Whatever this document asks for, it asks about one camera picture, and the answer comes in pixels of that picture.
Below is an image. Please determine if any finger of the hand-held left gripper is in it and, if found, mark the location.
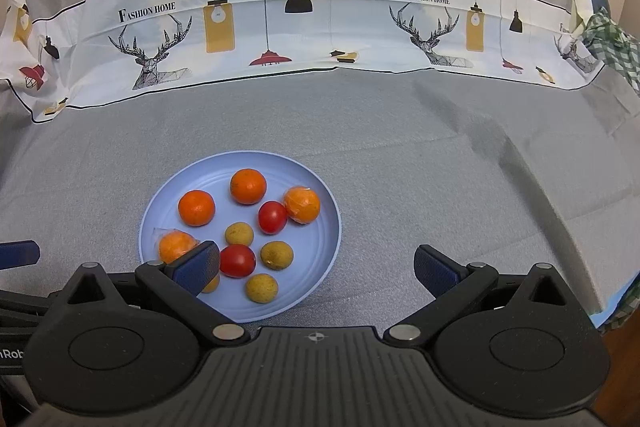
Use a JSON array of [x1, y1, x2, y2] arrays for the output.
[[62, 240, 251, 346], [0, 240, 41, 269], [382, 244, 584, 346], [0, 289, 51, 317]]

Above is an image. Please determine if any plastic-wrapped orange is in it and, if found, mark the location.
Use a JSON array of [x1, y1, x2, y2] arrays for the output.
[[154, 228, 200, 265], [283, 186, 322, 225]]

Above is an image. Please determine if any red cherry tomato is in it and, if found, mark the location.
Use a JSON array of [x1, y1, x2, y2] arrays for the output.
[[219, 244, 257, 279], [257, 201, 289, 236]]

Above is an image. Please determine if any light blue plate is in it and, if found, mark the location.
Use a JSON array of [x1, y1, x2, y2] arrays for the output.
[[138, 150, 343, 324]]

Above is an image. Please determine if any grey bed sheet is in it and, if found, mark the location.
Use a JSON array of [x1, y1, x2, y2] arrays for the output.
[[0, 0, 640, 343]]

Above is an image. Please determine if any green checked cloth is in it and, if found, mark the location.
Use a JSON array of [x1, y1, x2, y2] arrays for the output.
[[599, 278, 640, 334], [581, 8, 640, 96]]

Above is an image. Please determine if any deer and lamp printed cloth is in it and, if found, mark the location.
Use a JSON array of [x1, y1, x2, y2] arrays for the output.
[[0, 0, 609, 126]]

